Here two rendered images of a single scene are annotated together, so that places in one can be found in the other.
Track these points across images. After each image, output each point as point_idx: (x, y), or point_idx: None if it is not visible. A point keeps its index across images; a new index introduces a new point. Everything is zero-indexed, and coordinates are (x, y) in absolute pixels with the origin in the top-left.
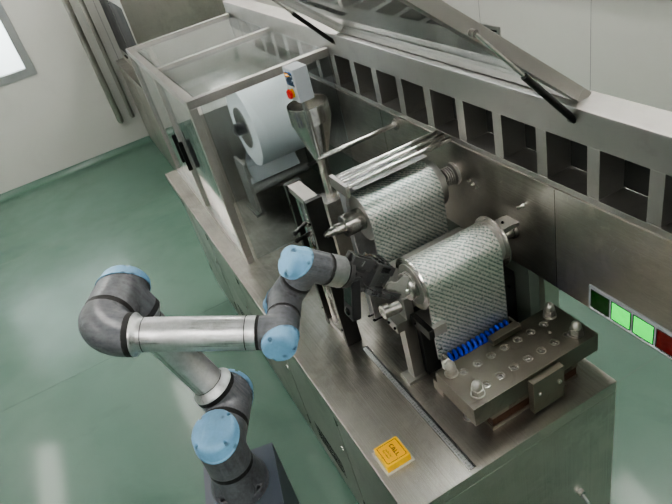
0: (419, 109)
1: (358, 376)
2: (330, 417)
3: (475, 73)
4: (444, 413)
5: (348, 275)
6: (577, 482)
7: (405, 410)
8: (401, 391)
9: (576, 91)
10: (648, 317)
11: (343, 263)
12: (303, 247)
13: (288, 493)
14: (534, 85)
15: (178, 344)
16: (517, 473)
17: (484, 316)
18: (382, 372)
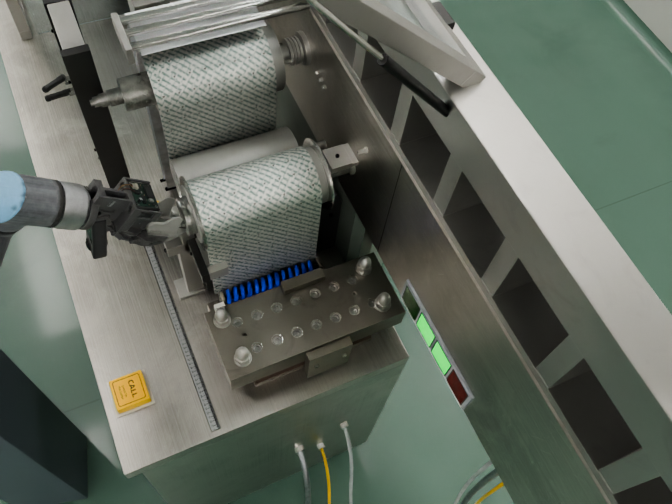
0: None
1: (122, 268)
2: None
3: None
4: (208, 349)
5: (83, 221)
6: (342, 419)
7: (164, 333)
8: (167, 305)
9: (463, 75)
10: (450, 352)
11: (77, 205)
12: (11, 179)
13: (3, 392)
14: (395, 73)
15: None
16: (271, 427)
17: (284, 256)
18: (153, 271)
